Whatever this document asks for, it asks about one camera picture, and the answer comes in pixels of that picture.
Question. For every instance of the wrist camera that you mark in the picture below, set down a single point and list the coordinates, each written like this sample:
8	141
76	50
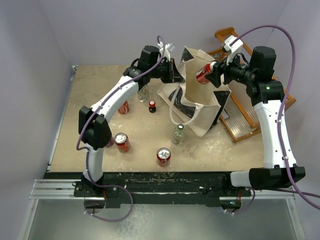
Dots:
166	50
232	46

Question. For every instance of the aluminium rail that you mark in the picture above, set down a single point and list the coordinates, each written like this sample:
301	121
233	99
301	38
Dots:
53	189

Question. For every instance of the orange wooden rack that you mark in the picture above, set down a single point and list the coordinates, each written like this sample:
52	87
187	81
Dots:
239	116

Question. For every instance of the purple soda can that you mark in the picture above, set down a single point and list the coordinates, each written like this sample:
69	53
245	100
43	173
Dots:
110	143

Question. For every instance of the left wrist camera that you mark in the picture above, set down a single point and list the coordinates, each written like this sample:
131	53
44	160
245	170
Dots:
166	50

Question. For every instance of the red cola can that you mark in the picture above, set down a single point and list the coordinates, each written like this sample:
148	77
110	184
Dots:
206	69

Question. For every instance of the clear green-capped glass bottle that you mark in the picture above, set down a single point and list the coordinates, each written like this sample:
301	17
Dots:
179	134

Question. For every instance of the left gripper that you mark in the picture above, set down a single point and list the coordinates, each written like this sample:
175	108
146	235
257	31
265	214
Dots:
174	76

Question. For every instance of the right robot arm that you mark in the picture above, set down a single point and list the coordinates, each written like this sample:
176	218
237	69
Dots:
267	97

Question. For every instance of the clear bottle behind left arm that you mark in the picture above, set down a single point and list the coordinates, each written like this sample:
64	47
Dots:
143	94

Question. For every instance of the red can under left arm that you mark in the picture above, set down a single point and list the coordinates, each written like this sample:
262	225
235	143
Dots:
124	108

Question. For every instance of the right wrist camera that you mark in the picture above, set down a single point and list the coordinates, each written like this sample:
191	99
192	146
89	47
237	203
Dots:
232	46

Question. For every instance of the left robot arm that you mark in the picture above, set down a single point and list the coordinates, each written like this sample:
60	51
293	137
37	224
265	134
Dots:
154	62

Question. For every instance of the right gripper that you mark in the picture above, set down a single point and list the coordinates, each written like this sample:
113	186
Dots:
224	68

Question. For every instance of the cream canvas tote bag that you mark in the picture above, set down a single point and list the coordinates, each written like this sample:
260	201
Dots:
199	106

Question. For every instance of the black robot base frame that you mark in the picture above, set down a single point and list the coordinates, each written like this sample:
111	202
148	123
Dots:
209	188

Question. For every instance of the small dark red-capped bottle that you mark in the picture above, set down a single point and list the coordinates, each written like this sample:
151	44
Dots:
152	106

